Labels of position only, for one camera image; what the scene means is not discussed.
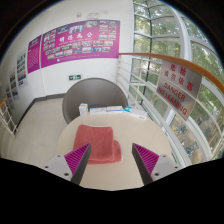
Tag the flat white blue box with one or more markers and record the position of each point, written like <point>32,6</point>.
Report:
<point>136,112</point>
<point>115,109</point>
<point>98,111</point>

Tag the coral pink towel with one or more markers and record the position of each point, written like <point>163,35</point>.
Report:
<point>96,141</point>

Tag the white railing with orange handrail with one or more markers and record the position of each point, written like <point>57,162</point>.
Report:
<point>143,56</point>

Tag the large magenta photo poster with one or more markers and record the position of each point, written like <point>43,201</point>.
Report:
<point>80,43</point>

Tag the white stair railing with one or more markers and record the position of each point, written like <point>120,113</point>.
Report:
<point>7,118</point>

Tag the grey round shell chair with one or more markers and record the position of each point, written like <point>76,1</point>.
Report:
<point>93,93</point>

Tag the narrow magenta text poster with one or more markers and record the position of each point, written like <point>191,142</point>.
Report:
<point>34,55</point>

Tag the white photo notice board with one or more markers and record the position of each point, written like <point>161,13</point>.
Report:
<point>7,95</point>
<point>12,85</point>
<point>22,68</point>

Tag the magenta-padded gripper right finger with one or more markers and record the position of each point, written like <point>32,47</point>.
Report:
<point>163,166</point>

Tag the silver red-lettered warning sign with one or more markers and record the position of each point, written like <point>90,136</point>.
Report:
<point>178,90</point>

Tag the green exit sign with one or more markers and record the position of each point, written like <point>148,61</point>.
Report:
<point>75,77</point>

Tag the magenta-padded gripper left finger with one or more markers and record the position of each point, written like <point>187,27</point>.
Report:
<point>61,165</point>

